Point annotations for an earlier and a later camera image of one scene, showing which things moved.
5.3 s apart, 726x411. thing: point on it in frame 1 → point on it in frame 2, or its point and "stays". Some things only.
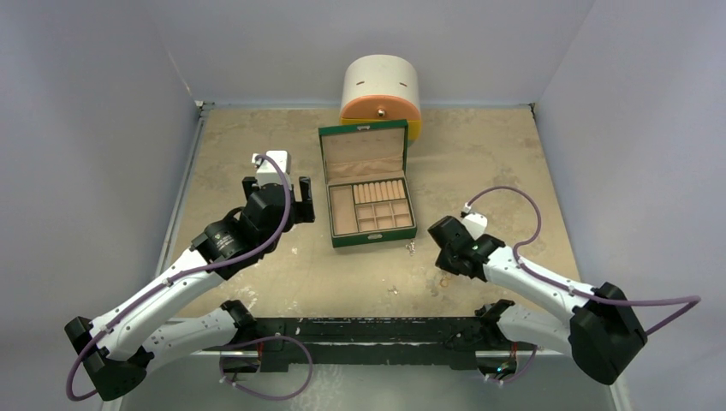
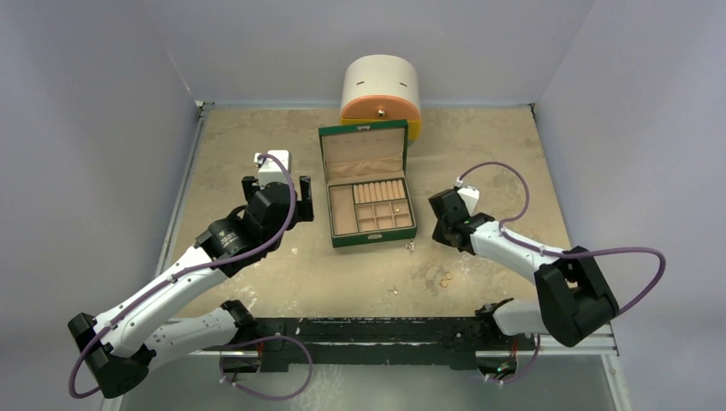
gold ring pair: (444, 280) stays
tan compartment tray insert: (372, 205) stays
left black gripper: (300, 210) stays
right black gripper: (445, 259) → (446, 209)
